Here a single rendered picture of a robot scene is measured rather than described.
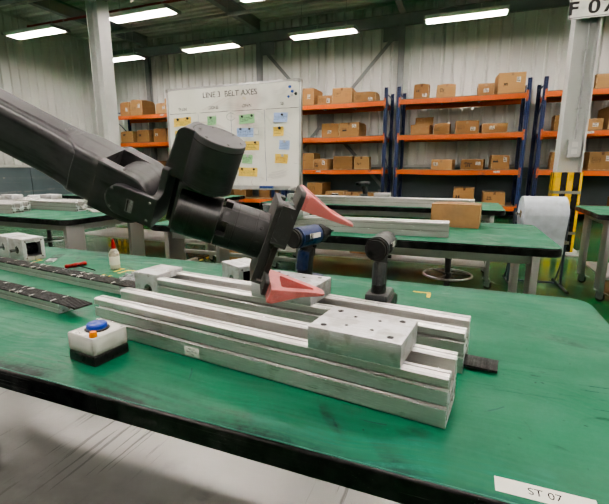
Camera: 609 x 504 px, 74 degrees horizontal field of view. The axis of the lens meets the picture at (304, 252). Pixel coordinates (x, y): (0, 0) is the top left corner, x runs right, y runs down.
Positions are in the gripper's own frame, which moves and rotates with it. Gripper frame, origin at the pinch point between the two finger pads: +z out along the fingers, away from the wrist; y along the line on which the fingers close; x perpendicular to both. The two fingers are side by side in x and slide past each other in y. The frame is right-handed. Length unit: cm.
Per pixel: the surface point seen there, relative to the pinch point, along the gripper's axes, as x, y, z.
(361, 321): 13.3, -12.7, 13.6
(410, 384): 2.2, -15.8, 20.2
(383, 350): 4.9, -12.8, 15.0
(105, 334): 29, -37, -29
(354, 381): 7.2, -20.7, 14.1
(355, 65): 1103, 229, 207
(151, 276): 62, -38, -27
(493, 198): 806, 37, 559
